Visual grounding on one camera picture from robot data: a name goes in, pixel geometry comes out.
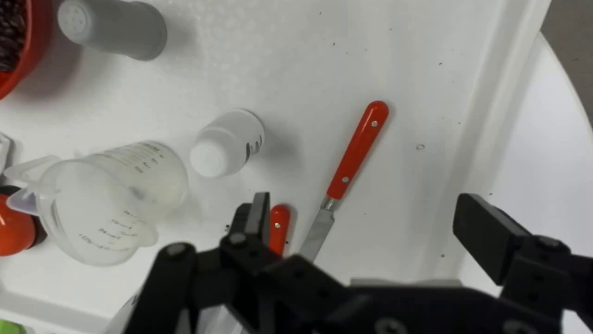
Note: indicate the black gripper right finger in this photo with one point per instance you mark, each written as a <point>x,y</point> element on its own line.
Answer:
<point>494,242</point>

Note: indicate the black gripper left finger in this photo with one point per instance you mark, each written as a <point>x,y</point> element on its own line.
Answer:
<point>255,220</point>

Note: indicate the clear measuring cup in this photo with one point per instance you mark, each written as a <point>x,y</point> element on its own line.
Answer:
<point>112,197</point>

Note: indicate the grey cylinder cup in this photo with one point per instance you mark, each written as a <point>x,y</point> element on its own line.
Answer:
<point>118,28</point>

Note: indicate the small white bottle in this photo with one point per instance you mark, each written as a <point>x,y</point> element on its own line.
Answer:
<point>225,143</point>

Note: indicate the white plastic tray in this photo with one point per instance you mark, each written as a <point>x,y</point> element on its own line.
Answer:
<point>401,62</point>

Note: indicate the green squeeze bottle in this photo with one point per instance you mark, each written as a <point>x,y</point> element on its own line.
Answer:
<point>10,327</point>

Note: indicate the coffee beans pile in bowl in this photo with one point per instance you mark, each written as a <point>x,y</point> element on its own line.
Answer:
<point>12,30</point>

